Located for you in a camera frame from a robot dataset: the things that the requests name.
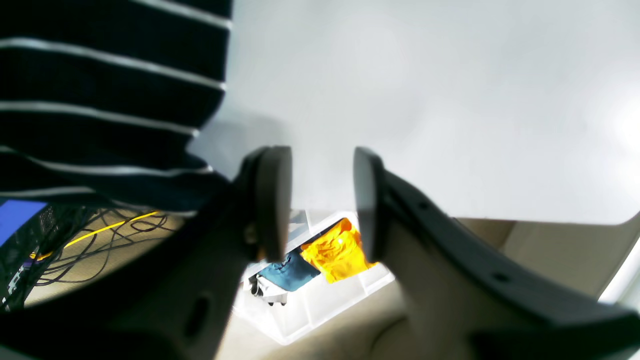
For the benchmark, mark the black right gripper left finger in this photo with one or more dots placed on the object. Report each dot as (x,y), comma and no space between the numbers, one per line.
(173,302)

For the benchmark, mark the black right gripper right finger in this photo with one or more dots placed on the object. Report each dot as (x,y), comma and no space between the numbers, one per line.
(467,301)

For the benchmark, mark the navy white striped t-shirt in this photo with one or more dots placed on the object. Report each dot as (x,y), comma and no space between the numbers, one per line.
(99,100)

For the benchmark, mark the teal cloth in bin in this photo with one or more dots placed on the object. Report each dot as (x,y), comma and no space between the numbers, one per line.
(291,274)

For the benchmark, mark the orange cloth in bin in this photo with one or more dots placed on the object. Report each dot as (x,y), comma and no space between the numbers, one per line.
(338,254)

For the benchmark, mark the blue lit computer box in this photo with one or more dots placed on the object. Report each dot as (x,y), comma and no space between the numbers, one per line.
(14,214)

